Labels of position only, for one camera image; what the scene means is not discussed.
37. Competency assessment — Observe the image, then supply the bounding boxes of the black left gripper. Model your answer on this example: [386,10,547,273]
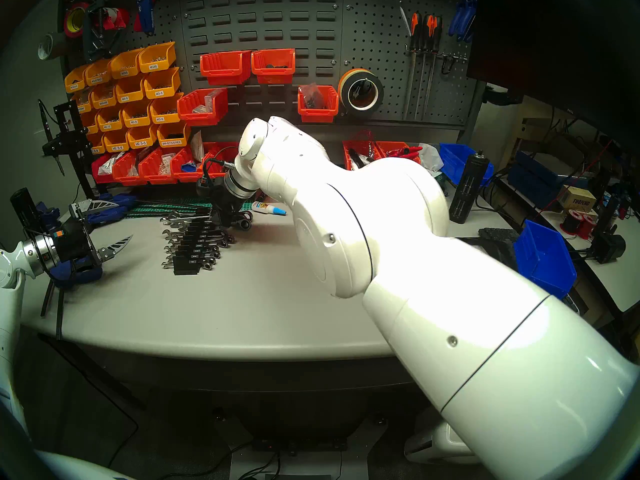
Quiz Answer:
[47,196,133,275]

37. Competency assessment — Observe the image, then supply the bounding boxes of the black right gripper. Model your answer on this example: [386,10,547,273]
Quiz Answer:
[209,186,242,230]

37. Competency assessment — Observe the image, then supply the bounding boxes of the small chrome combination wrench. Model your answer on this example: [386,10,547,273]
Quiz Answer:
[166,235,230,249]
[160,261,212,273]
[161,257,216,269]
[166,248,221,260]
[163,253,218,265]
[162,227,236,244]
[163,242,222,255]

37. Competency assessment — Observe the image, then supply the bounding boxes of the large chrome combination wrench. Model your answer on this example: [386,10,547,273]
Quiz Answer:
[165,209,254,221]
[170,219,253,231]
[160,214,253,226]

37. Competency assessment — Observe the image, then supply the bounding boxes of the red storage bin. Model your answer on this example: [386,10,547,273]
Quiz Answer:
[297,85,340,124]
[200,51,252,86]
[202,142,240,180]
[177,88,229,127]
[91,154,118,185]
[138,147,177,185]
[112,150,146,187]
[342,140,385,171]
[170,145,208,183]
[251,48,296,85]
[376,141,422,164]

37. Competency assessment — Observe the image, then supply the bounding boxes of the green cutting mat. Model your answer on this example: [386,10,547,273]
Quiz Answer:
[122,198,213,220]

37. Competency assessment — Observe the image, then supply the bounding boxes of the black wrench holder rack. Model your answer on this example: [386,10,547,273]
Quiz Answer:
[172,209,215,276]

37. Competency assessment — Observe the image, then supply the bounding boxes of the yellow screw bin M2.5-5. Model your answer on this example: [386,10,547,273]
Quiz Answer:
[127,125,160,150]

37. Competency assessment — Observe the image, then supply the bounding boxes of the black helping hand stand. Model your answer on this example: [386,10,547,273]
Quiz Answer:
[38,100,98,197]

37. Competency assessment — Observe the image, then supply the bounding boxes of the yellow screw bin M4 HEX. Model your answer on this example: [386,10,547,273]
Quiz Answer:
[157,121,192,149]

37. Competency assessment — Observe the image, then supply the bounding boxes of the yellow screw bin M3-8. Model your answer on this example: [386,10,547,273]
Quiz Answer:
[121,101,153,129]

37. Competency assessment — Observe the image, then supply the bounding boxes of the yellow screw bin M3-6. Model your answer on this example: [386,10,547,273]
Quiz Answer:
[149,93,185,125]

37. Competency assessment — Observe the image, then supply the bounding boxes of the yellow screw bin M4-6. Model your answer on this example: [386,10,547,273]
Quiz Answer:
[115,76,148,104]

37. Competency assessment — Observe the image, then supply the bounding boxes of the yellow screw bin M3-4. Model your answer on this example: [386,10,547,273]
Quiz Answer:
[144,67,182,100]

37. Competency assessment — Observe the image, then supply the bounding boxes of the yellow screw bin M3X8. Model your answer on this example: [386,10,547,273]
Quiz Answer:
[109,49,143,80]

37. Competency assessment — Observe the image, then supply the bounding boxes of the yellow screw bin M3X6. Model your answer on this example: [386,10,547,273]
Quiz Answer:
[138,42,177,74]

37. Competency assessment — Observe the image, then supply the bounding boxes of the large orange white tape roll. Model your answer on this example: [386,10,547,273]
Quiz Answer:
[337,68,385,116]

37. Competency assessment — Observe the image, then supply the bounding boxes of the black metal clamp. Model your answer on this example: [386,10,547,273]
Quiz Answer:
[81,0,126,62]

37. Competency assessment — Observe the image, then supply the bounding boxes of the red yellow tape roll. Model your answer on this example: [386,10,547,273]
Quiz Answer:
[63,3,91,39]

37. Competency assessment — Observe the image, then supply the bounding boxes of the white plastic bag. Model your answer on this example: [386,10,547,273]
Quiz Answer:
[417,143,445,171]

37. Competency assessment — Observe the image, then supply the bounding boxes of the blue storage bin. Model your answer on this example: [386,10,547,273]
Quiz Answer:
[513,219,578,300]
[439,143,496,187]

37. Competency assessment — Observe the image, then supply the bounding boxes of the black water bottle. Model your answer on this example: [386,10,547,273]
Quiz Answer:
[448,150,492,225]

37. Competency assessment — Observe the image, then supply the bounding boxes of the black keyboard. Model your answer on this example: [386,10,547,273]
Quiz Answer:
[478,227,581,317]

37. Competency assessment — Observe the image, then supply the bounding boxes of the black pegboard hook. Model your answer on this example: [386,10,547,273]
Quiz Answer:
[439,54,468,76]

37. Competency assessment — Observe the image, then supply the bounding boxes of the white air purifier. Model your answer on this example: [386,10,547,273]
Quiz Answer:
[404,420,478,465]

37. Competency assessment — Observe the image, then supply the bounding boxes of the dark blue crate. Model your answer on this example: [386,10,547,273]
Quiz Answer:
[507,150,591,210]

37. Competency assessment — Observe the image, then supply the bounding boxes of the small cardboard box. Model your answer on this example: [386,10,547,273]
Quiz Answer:
[556,185,598,214]

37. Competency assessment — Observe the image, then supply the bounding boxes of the black monitor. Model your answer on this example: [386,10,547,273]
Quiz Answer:
[466,0,640,150]

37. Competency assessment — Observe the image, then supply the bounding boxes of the black power adapter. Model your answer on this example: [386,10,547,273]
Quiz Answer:
[590,194,627,265]

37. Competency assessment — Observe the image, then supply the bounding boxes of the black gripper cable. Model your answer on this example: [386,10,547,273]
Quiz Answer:
[201,151,237,182]

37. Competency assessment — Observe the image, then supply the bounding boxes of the grey duct tape roll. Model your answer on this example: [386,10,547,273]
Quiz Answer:
[37,32,68,61]

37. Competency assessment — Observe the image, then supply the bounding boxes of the red handled tools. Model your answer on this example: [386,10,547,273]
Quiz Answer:
[386,145,423,167]

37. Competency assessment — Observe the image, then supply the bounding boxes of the orange black handled screwdriver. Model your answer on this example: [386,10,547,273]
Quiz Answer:
[424,15,444,120]
[402,12,422,120]
[414,14,435,121]

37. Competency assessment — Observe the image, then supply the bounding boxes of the red wire spool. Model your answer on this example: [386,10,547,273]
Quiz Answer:
[560,209,585,236]
[577,214,601,241]

